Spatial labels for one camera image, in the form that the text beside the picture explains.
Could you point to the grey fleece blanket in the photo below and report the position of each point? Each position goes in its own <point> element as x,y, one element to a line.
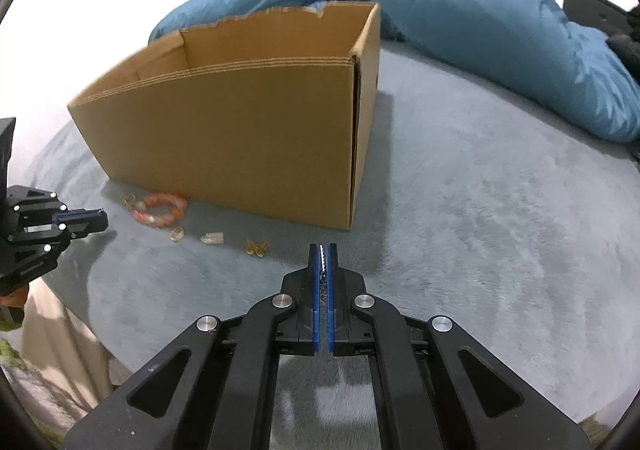
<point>475,230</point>

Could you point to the gold butterfly earring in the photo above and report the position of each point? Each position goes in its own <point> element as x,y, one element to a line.
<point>257,248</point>

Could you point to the black chair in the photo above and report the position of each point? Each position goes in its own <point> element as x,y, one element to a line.
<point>585,4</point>

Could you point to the brown cardboard box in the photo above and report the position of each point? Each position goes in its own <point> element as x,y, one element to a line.
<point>225,139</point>

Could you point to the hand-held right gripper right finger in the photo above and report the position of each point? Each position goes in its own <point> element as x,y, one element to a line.
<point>334,300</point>

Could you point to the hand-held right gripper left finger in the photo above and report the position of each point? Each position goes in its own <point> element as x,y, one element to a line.
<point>314,300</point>

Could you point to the black clothing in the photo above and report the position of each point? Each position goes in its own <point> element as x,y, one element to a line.
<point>627,49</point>

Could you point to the blue duvet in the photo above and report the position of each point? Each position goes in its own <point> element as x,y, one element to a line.
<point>475,4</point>

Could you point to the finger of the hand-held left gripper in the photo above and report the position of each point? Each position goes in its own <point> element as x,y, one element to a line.
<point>85,227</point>
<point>80,215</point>

